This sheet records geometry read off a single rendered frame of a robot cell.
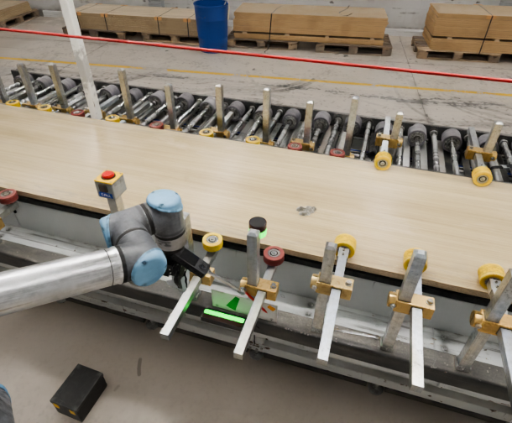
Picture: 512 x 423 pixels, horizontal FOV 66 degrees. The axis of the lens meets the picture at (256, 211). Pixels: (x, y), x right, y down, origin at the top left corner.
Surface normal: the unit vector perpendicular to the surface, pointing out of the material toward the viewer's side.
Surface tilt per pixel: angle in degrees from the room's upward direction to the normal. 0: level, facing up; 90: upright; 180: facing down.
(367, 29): 90
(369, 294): 90
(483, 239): 0
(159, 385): 0
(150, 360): 0
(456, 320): 90
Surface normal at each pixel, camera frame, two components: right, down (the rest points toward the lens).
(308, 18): -0.17, 0.61
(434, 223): 0.00, -0.78
